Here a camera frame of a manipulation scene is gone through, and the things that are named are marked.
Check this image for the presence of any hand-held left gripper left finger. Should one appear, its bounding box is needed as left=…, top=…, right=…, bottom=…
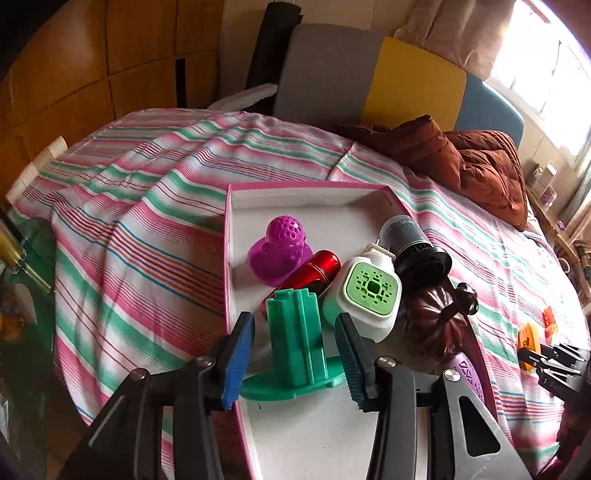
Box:
left=60, top=312, right=256, bottom=480

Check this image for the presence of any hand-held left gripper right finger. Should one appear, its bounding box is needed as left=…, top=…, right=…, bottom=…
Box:
left=335, top=312, right=532, bottom=480

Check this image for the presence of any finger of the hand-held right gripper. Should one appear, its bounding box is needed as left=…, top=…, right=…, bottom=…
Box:
left=517, top=344, right=591, bottom=371
left=536, top=366, right=589, bottom=397

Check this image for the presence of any green plastic holder with flange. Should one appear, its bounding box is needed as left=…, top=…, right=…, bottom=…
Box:
left=241, top=288, right=346, bottom=401

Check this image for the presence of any white plug-in device green face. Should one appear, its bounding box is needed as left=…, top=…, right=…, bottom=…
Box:
left=322, top=237, right=403, bottom=343

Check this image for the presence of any white tray with pink rim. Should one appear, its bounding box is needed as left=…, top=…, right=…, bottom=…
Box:
left=223, top=181, right=500, bottom=480

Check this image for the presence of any brown pumpkin-shaped object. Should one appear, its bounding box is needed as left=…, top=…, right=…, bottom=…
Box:
left=404, top=282, right=479, bottom=364

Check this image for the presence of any purple patterned plastic object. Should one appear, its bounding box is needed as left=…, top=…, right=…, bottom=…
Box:
left=442, top=351, right=486, bottom=417

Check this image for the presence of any black cylinder with clear cap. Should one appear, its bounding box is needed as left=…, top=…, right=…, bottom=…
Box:
left=379, top=215, right=453, bottom=292

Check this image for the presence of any orange plastic toy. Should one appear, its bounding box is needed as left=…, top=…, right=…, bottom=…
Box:
left=517, top=323, right=542, bottom=371

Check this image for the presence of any small orange-red block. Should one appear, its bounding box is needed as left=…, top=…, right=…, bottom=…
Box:
left=542, top=306, right=560, bottom=341

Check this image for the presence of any red metallic cylinder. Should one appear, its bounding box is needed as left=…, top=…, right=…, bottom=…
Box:
left=264, top=250, right=341, bottom=320

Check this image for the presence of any wooden nightstand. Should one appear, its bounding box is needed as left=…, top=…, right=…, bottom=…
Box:
left=526, top=185, right=591, bottom=315

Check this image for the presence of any purple heart-shaped plastic toy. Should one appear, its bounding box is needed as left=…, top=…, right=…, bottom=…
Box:
left=248, top=217, right=315, bottom=285

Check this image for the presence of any pink green striped bed sheet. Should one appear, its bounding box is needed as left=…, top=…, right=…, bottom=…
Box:
left=9, top=108, right=591, bottom=477

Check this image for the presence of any white jar with purple label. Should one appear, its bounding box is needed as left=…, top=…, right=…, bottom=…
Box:
left=531, top=164, right=558, bottom=205

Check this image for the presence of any brown rumpled blanket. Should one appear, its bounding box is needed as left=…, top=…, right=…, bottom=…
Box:
left=339, top=115, right=529, bottom=232

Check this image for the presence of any glass side table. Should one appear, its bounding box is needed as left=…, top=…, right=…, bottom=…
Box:
left=0, top=208, right=62, bottom=480

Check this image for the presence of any yellow bottle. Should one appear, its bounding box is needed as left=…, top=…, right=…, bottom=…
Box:
left=0, top=220, right=27, bottom=274

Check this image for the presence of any white ribbed plastic strip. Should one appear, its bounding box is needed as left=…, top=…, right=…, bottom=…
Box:
left=6, top=136, right=69, bottom=202

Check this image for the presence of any window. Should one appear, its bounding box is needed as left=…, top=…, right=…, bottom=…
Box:
left=489, top=0, right=591, bottom=163

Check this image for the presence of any grey yellow blue padded headboard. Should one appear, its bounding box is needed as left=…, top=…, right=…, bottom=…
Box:
left=272, top=23, right=526, bottom=148

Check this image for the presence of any wooden wardrobe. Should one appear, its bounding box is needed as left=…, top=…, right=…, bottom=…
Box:
left=0, top=0, right=228, bottom=197

